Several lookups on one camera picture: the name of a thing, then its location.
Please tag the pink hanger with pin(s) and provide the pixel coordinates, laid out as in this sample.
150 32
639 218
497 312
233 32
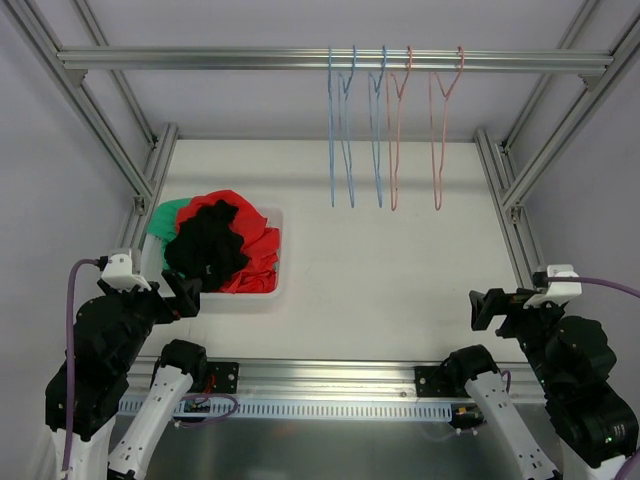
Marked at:
394 92
438 158

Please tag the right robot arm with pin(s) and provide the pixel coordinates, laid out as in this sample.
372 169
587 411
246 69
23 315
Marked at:
571 360

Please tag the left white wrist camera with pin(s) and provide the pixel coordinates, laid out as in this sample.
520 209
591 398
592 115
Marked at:
122 271

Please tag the black tank top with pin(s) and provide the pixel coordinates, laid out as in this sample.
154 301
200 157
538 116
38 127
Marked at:
206 248

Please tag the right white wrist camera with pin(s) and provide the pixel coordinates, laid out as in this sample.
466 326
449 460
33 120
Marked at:
555 283

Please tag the white plastic basket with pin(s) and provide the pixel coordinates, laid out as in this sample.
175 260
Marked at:
152 261

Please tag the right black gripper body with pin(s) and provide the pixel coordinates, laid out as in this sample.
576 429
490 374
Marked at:
503 315

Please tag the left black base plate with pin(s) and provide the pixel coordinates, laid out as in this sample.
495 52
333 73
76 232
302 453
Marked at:
217 377

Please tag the white slotted cable duct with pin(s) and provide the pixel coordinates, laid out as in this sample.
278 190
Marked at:
264 408

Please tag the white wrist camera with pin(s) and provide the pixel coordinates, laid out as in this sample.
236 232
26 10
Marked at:
555 283
122 271

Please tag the red tank top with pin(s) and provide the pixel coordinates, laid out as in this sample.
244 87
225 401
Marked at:
261 242

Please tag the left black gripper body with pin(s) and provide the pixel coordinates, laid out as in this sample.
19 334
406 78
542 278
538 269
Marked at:
167 301

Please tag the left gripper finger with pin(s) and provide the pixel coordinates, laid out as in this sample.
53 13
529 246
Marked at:
168 280
187 296

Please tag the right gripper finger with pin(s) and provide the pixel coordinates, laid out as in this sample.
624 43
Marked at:
483 312
494 293

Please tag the blue hanger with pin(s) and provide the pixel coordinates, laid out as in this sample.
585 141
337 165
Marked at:
344 82
331 142
374 84

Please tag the aluminium hanging rail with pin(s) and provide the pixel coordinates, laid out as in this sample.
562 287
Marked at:
557 61

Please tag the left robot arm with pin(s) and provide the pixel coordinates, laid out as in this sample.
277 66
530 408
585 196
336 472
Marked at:
83 398

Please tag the green tank top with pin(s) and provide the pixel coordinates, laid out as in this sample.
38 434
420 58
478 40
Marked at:
161 229

